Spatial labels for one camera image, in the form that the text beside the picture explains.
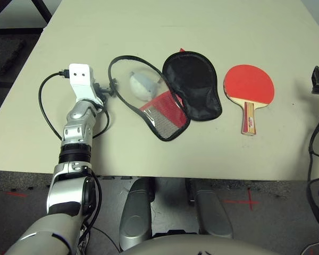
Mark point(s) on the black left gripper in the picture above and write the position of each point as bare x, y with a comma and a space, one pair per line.
102, 102

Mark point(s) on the grey white plush whale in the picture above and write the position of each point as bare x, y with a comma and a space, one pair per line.
138, 87

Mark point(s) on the red ping-pong paddle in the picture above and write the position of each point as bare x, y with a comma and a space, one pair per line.
248, 85

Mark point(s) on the red black paddle case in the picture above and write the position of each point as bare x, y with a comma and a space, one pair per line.
196, 87

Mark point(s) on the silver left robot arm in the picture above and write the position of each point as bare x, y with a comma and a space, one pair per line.
74, 132

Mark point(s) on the black foam mat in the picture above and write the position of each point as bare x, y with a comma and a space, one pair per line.
5, 55

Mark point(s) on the grey robot left leg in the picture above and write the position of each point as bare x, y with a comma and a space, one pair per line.
135, 212

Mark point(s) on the grey robot leg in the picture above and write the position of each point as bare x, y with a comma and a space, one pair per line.
135, 212
210, 212

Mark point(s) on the red floor tape cross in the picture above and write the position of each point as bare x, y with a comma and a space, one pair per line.
250, 201

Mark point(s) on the grey robot right leg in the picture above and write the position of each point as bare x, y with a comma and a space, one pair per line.
210, 212

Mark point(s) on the grey robot torso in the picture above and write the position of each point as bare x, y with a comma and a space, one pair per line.
202, 247

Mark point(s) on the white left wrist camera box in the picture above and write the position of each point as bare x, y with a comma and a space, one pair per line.
79, 77

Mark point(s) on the black metal table frame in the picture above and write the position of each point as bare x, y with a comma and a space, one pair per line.
16, 29

